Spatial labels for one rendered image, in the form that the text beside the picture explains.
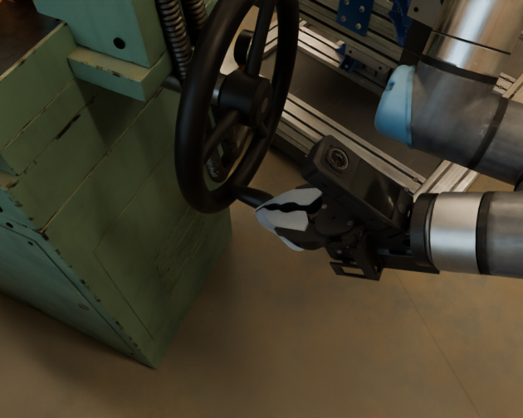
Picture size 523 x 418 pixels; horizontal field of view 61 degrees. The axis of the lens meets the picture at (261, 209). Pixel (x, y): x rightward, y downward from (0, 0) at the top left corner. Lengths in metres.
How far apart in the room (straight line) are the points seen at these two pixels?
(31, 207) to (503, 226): 0.49
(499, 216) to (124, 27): 0.38
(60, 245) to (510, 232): 0.52
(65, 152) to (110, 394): 0.80
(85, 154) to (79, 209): 0.08
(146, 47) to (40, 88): 0.12
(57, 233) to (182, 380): 0.69
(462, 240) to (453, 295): 0.97
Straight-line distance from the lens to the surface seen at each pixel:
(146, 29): 0.48
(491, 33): 0.46
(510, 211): 0.41
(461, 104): 0.46
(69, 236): 0.65
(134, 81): 0.50
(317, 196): 0.50
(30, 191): 0.57
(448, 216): 0.42
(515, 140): 0.47
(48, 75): 0.54
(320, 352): 1.24
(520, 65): 1.76
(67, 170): 0.60
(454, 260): 0.43
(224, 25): 0.42
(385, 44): 1.16
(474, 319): 1.38
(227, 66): 0.89
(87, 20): 0.52
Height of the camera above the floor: 1.19
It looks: 57 degrees down
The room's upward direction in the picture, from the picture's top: straight up
